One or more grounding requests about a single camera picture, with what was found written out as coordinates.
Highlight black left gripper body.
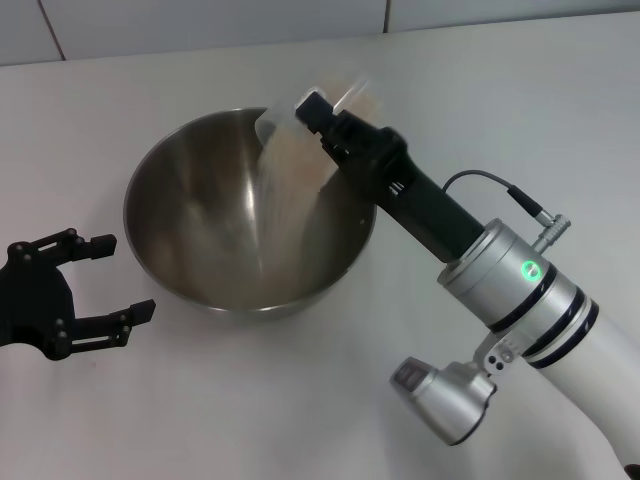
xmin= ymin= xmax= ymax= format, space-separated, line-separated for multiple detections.
xmin=0 ymin=241 xmax=77 ymax=362

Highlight white rice grains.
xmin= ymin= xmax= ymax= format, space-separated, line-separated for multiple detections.
xmin=239 ymin=74 xmax=381 ymax=301

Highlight clear plastic measuring cup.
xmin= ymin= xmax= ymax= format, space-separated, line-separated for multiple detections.
xmin=253 ymin=68 xmax=386 ymax=187

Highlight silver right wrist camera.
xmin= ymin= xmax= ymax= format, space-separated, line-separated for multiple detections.
xmin=389 ymin=334 xmax=526 ymax=447

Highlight large stainless steel bowl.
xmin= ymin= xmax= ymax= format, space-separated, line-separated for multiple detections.
xmin=123 ymin=107 xmax=379 ymax=324

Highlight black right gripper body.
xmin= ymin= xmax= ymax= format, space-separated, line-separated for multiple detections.
xmin=346 ymin=127 xmax=488 ymax=264

